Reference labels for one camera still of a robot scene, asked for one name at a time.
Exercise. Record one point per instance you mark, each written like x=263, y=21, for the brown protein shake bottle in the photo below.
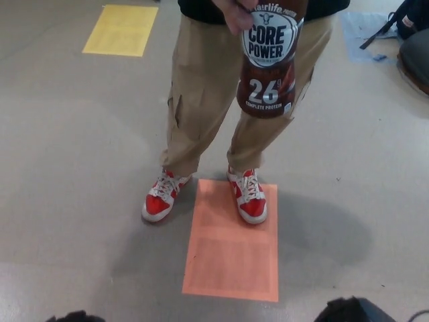
x=264, y=67

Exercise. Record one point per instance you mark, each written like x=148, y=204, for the light blue plastic sheet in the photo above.
x=358, y=30

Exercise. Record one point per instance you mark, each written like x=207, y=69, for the black shirt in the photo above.
x=201, y=10

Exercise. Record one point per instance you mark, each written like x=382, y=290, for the grey round stool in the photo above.
x=415, y=57

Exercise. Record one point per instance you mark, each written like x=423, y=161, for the person in khaki pants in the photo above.
x=201, y=84

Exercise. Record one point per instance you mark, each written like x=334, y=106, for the small blue tape scrap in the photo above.
x=379, y=57

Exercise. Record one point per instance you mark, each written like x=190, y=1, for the person's left red white sneaker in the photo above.
x=253, y=204

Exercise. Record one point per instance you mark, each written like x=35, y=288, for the orange paper sheet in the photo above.
x=231, y=258

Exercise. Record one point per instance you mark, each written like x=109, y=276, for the person's bare hand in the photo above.
x=236, y=15

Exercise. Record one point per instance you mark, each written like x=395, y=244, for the black backpack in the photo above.
x=414, y=20

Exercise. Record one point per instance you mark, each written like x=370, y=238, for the person's red white sneaker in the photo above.
x=157, y=203
x=253, y=204

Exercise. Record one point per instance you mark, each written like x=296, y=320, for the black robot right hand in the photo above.
x=355, y=312

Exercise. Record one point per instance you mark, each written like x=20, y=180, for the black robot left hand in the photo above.
x=75, y=317

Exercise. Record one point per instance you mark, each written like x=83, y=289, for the person's right red white sneaker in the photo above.
x=157, y=203

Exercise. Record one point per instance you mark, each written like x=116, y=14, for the yellow paper sheet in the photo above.
x=120, y=31

